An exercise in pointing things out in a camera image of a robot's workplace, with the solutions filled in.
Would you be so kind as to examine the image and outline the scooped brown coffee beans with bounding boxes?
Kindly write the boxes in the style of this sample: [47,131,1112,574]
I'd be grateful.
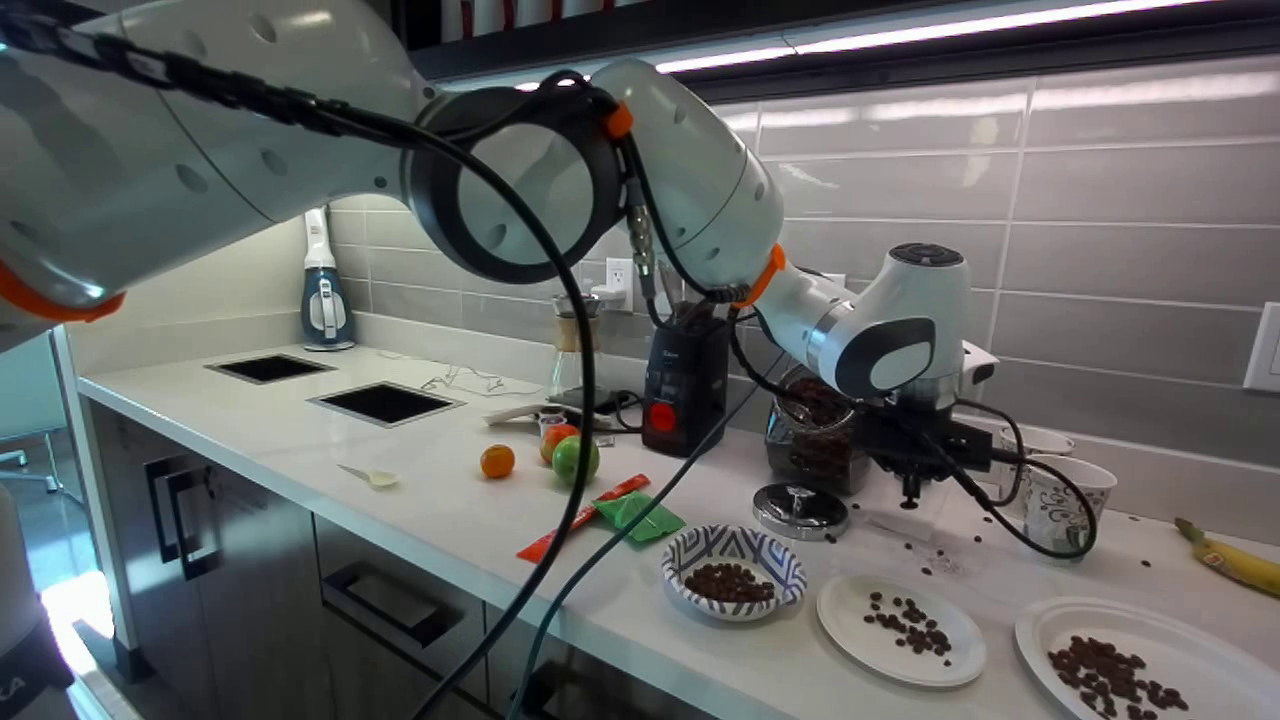
[861,589,960,665]

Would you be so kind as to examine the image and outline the dark lower cabinet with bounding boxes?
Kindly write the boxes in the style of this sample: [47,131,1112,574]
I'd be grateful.
[71,394,753,720]

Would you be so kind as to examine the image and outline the thin black power cable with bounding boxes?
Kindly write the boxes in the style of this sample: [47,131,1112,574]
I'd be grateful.
[517,383,763,720]

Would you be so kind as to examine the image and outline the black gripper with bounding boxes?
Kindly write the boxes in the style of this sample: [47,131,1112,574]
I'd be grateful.
[865,419,960,493]

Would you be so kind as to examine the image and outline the glass jar of coffee beans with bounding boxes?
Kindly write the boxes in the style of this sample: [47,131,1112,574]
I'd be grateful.
[759,376,875,503]

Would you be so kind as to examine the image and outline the green apple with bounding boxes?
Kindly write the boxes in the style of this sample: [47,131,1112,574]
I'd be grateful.
[550,430,604,493]

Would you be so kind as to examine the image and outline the brown coffee bean pile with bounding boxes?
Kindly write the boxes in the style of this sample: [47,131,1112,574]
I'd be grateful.
[681,559,780,606]
[1046,633,1192,720]

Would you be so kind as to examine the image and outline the dark upper cabinet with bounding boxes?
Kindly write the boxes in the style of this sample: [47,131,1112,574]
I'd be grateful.
[386,0,1280,112]

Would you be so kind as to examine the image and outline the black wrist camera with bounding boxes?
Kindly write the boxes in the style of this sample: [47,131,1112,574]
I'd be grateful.
[916,404,999,471]

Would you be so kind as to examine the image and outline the dark cabinet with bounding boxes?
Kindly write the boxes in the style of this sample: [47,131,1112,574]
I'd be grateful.
[386,0,1280,112]
[71,394,753,720]

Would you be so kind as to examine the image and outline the blue and white blender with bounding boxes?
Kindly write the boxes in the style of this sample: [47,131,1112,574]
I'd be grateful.
[291,203,361,355]

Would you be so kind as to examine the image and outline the black drawer handle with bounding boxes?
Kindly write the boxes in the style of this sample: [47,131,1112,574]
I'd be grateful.
[325,555,465,648]

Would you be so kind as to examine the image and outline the patterned paper cup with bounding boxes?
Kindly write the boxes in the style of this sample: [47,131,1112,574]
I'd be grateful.
[1016,453,1124,559]

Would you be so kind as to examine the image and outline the large white plate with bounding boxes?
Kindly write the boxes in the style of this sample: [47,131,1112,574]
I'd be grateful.
[1014,591,1280,720]

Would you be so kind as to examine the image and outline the black cabinet door handle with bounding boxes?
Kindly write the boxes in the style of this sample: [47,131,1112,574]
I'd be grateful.
[146,456,194,564]

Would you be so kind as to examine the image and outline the white plastic spoon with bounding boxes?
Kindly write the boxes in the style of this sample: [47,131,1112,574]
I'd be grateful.
[337,456,404,493]

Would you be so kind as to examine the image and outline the small white plate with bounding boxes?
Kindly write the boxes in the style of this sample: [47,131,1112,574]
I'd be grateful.
[812,566,993,694]

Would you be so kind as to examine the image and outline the yellow banana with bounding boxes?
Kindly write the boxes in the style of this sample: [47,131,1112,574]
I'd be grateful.
[1168,511,1280,604]

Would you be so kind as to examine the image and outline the red-orange round fruit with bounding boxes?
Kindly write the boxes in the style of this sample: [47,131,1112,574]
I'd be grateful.
[535,419,584,471]

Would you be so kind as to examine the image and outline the long orange-red packet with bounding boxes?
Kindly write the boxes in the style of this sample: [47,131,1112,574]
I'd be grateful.
[511,466,657,566]

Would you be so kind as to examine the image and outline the small orange fruit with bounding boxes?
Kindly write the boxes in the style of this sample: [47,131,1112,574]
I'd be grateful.
[478,441,520,486]

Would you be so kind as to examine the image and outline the blue patterned bowl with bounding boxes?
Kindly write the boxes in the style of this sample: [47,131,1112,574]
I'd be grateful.
[657,521,812,629]

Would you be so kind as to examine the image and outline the thick black hose cable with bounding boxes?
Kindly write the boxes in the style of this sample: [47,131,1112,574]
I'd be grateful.
[0,7,604,720]

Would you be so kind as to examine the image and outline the white wall outlet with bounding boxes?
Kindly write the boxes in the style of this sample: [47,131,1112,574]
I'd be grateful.
[595,251,641,319]

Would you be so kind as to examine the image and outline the orange arm strap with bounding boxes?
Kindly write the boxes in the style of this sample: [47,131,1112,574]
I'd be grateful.
[0,261,133,329]
[738,238,792,312]

